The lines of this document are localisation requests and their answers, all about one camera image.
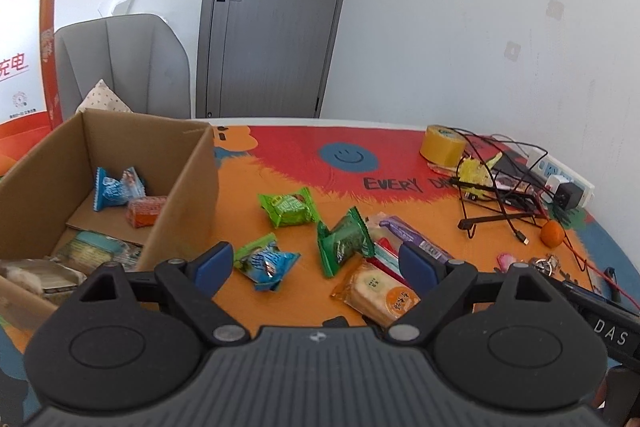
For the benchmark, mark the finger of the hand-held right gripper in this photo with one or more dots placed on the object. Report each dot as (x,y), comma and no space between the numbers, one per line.
(590,296)

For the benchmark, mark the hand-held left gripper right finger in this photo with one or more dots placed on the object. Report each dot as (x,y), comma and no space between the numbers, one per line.
(420,267)

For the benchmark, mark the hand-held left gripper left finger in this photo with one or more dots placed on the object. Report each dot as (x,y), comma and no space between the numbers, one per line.
(215,264)

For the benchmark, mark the red and white snack packet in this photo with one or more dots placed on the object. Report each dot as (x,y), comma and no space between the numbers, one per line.
(387,257)

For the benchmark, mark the purple stick snack packet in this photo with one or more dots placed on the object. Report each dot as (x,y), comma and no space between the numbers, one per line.
(410,232)

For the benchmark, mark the blue and green snack packet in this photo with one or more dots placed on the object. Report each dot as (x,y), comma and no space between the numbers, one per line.
(265,262)

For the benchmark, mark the orange rice cracker packet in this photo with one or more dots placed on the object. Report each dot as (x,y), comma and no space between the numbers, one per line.
(372,289)

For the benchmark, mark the dark green snack packet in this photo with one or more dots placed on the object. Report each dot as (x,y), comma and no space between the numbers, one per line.
(345,242)

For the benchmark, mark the brown cardboard box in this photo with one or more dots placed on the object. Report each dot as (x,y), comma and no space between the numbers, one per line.
(195,187)

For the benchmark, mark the orange candy packet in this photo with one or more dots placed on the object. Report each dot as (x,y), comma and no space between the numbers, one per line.
(145,211)

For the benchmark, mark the light green snack packet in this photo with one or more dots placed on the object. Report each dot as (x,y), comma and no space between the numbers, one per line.
(290,207)

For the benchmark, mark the green and white snack packet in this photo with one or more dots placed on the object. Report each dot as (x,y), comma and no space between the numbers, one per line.
(95,249)

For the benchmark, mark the clear wafer packet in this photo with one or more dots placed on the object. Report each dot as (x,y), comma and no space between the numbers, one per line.
(35,277)

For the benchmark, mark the bunch of keys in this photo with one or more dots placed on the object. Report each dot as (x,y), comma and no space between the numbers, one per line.
(545,264)

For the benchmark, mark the orange tangerine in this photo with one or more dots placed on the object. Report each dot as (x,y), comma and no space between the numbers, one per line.
(552,233)

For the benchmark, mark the black charger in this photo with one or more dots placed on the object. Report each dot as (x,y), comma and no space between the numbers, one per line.
(569,196)

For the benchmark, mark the yellow crumpled wrapper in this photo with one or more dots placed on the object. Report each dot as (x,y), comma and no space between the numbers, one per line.
(475,172)

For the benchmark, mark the white plug adapter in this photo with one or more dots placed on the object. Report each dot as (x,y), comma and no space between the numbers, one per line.
(557,182)

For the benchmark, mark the white power strip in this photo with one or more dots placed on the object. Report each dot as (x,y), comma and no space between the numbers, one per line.
(575,174)

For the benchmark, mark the yellow tape roll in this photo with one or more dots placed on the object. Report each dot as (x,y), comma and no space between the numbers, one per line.
(442,144)

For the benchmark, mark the colourful cartoon table mat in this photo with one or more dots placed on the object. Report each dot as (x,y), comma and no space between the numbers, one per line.
(300,167)

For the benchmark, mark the black flat device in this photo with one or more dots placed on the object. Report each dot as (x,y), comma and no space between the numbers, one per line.
(510,167)

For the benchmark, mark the polka dot cushion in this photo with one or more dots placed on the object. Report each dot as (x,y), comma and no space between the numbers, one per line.
(102,99)

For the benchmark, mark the grey chair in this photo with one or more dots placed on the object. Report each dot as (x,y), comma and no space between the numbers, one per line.
(140,62)

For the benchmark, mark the grey door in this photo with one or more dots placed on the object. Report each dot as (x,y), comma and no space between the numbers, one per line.
(280,17)

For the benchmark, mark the white and orange paper bag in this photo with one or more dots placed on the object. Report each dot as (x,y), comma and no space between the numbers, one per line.
(22,57)

